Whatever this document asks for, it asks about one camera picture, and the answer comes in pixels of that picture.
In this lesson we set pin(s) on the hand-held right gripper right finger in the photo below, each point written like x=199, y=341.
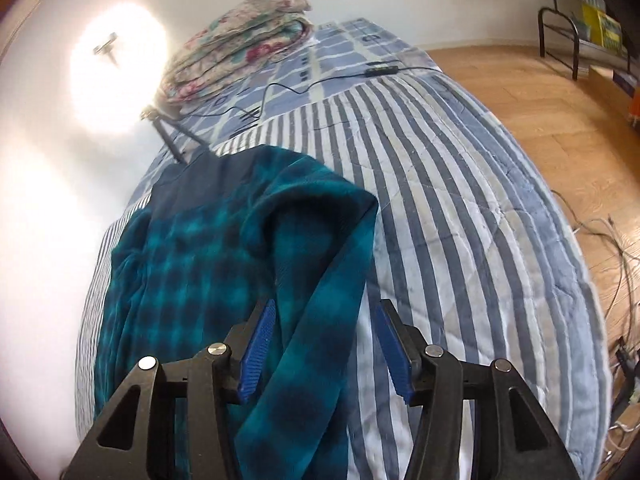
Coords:
x=397, y=360

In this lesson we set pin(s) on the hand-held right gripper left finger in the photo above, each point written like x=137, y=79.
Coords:
x=256, y=355

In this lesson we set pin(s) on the teal plaid fleece jacket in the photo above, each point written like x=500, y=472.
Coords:
x=310, y=240

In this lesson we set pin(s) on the black metal clothes rack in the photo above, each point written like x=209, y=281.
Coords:
x=541, y=35

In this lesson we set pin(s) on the blue white striped quilt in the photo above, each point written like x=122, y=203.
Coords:
x=450, y=210

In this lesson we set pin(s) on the black tripod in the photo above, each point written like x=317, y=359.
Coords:
x=167, y=135

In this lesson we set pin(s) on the folded floral quilt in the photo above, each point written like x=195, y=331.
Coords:
x=235, y=65
x=260, y=5

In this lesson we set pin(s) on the blue checked bedsheet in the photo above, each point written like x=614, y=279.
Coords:
x=340, y=55

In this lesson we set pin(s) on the black phone holder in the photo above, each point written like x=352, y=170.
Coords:
x=107, y=47

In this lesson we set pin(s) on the cardboard box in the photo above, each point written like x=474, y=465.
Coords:
x=625, y=82

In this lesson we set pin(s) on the yellow box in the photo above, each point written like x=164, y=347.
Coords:
x=607, y=30

